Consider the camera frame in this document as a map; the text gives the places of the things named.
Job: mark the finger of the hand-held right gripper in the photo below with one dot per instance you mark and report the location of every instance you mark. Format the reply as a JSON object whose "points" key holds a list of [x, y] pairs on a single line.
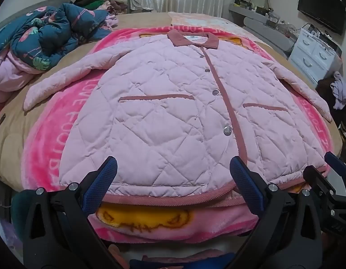
{"points": [[315, 180], [333, 161]]}

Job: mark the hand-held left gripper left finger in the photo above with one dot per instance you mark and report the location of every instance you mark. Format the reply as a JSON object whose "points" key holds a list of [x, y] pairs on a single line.
{"points": [[101, 180]]}

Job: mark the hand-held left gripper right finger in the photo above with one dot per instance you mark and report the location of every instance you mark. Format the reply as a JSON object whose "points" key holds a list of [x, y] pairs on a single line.
{"points": [[247, 182]]}

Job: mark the pink quilted jacket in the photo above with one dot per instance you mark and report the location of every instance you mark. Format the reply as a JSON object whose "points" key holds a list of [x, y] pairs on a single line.
{"points": [[173, 112]]}

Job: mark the pile of dark clothes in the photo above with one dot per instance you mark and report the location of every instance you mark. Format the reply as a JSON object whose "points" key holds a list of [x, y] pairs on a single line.
{"points": [[101, 1]]}

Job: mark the pink printed blanket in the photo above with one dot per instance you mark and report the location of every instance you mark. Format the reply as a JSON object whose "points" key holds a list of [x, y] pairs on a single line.
{"points": [[63, 134]]}

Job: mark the light purple cloth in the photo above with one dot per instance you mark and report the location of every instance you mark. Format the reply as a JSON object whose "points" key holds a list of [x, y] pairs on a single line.
{"points": [[340, 92]]}

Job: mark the tan bed sheet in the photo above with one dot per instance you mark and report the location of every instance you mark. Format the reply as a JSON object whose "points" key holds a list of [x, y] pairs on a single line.
{"points": [[13, 129]]}

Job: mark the white drawer cabinet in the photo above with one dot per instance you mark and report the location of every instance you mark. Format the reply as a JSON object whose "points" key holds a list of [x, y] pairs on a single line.
{"points": [[315, 53]]}

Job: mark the black television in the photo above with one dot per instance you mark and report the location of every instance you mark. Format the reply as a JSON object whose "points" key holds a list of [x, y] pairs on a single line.
{"points": [[321, 9]]}

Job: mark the dark blue floral quilt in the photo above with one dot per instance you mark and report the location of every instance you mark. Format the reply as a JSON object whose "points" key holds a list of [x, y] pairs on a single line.
{"points": [[44, 36]]}

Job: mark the grey wall shelf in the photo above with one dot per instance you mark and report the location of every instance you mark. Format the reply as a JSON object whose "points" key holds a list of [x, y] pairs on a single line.
{"points": [[258, 12]]}

